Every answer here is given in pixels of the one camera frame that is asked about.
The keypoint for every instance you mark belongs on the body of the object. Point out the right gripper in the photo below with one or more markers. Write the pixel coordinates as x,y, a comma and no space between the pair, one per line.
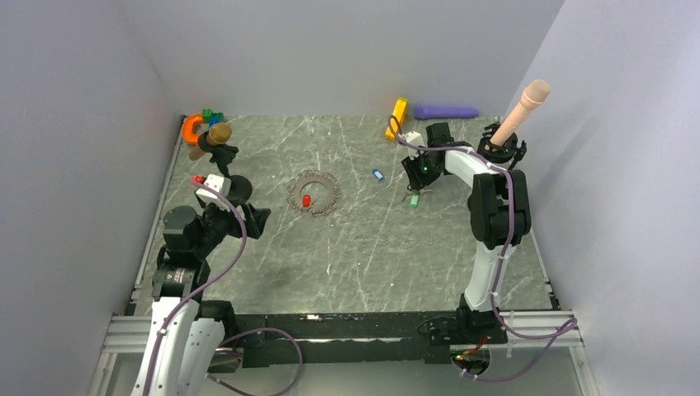
417,181

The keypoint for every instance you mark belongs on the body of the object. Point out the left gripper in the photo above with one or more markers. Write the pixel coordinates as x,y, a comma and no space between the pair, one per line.
253,219

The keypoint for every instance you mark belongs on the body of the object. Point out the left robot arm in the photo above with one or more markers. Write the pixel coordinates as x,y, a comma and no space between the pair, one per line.
184,329

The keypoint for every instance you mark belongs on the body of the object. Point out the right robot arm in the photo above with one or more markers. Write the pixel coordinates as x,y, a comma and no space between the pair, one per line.
498,205

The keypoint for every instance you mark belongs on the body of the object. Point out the left black microphone stand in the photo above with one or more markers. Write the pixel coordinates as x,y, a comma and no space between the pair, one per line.
222,155

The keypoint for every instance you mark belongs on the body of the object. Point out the black microphone stand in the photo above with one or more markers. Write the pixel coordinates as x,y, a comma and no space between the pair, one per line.
222,155
511,152

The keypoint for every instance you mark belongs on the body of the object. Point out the blue key tag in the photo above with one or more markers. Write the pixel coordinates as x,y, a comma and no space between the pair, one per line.
378,175

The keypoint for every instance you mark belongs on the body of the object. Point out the purple cylinder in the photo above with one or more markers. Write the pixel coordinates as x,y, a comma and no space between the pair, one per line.
426,112

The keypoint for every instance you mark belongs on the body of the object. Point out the yellow block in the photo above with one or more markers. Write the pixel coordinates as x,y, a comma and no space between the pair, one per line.
397,118

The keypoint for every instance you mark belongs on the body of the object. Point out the right black microphone stand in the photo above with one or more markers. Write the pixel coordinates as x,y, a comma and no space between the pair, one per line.
511,152

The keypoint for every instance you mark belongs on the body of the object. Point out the orange horseshoe toy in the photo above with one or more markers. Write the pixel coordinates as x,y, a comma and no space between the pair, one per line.
189,128

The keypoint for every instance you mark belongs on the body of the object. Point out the brown microphone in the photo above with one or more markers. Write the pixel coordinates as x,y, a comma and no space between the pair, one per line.
217,135

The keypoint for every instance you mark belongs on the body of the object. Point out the blue toy brick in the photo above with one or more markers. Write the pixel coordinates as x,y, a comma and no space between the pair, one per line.
214,121

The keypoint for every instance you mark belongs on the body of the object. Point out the green toy brick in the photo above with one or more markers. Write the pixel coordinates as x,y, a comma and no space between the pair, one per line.
207,113

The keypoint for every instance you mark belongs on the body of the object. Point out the beige microphone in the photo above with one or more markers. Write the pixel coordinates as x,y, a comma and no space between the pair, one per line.
532,97

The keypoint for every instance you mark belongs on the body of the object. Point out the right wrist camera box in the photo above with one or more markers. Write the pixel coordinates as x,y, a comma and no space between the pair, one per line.
414,140

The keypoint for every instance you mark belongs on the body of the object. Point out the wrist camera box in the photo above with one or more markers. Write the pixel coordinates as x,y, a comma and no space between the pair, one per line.
216,186
414,140

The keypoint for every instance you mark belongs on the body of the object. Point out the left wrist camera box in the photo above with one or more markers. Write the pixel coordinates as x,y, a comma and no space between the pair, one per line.
216,186

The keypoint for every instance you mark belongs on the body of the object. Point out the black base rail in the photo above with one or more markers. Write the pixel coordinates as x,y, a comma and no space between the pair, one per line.
432,337

